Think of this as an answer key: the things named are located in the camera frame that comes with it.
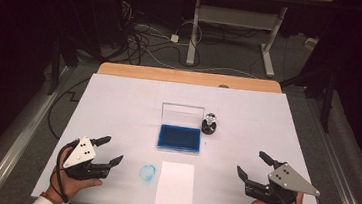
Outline white paper sheet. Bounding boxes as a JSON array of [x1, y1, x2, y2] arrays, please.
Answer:
[[153, 160, 197, 204]]

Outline black floor cable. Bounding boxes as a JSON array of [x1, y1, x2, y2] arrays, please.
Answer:
[[45, 74, 91, 143]]

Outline person's left hand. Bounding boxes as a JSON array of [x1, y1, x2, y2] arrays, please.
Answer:
[[46, 144, 107, 204]]

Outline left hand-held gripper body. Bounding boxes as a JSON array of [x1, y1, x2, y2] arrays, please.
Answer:
[[55, 134, 114, 183]]

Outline blue ink pad clear lid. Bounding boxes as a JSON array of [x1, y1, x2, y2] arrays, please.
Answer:
[[156, 101, 207, 156]]

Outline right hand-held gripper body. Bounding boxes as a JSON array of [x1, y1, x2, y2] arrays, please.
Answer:
[[242, 158, 324, 204]]

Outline metal floor rail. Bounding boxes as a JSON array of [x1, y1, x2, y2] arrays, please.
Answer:
[[0, 58, 73, 204], [296, 97, 362, 204]]

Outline black stand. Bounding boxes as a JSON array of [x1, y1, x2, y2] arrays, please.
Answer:
[[276, 56, 339, 134]]

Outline white desk frame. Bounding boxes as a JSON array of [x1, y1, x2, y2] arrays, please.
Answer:
[[171, 0, 334, 84]]

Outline black round stamp cap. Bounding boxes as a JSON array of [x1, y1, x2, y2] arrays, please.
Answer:
[[200, 120, 218, 136]]

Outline large white board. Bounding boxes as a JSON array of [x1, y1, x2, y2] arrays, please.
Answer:
[[30, 68, 338, 204]]

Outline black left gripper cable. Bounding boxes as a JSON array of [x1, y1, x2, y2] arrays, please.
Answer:
[[52, 137, 81, 204]]

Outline wooden table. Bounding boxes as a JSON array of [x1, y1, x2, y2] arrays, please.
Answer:
[[95, 61, 285, 95]]

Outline white floor cable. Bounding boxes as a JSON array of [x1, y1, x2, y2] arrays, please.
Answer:
[[131, 23, 264, 79]]

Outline tangle of black floor cables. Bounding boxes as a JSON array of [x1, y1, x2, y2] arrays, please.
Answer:
[[110, 0, 207, 72]]

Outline white power strip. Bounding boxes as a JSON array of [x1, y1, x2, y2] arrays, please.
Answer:
[[304, 36, 320, 52]]

